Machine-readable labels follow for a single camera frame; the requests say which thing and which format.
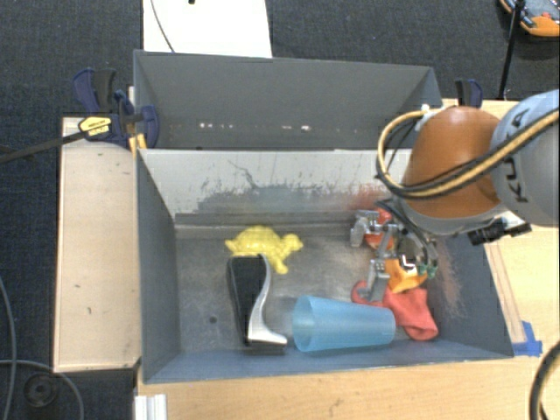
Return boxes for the red cloth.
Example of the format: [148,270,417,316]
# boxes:
[350,279,440,342]

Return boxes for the black cylinder on white bracket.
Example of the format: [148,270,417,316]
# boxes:
[466,214,533,248]

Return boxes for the blue plastic cup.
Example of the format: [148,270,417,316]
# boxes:
[290,294,398,354]

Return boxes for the grey metal bin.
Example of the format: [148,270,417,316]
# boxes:
[132,49,516,386]

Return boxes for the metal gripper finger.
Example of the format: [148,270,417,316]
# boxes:
[365,257,391,303]
[349,209,388,249]

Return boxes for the yellow toy turtle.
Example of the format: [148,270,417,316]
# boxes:
[224,225,305,276]

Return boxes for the pale wood board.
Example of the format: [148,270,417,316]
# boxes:
[52,115,142,374]

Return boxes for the orange toy block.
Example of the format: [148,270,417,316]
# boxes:
[384,259,429,296]

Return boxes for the red-orange round toy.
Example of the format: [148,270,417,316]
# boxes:
[363,207,397,251]

